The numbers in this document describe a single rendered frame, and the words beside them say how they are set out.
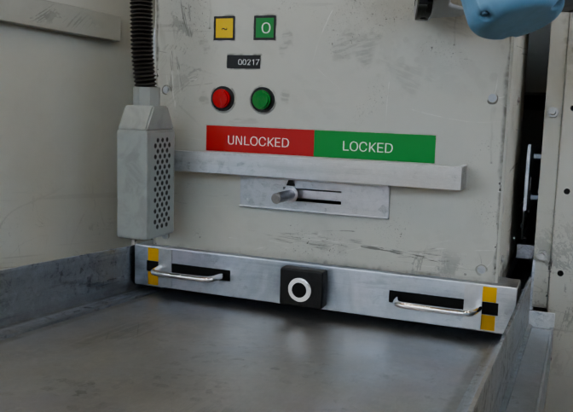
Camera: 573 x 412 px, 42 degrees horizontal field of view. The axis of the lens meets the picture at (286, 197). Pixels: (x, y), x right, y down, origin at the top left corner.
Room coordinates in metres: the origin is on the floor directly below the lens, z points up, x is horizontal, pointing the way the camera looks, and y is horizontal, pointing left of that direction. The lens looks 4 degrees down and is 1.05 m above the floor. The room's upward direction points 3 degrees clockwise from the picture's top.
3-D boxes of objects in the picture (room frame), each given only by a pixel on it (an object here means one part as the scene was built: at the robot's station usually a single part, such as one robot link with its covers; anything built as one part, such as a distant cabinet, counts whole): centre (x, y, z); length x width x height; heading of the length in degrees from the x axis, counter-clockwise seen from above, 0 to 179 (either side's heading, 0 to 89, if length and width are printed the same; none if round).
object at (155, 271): (1.04, 0.13, 0.86); 0.11 x 0.05 x 0.01; 69
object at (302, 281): (0.97, -0.03, 0.87); 0.06 x 0.03 x 0.05; 69
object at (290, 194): (0.98, 0.00, 0.99); 0.06 x 0.02 x 0.04; 159
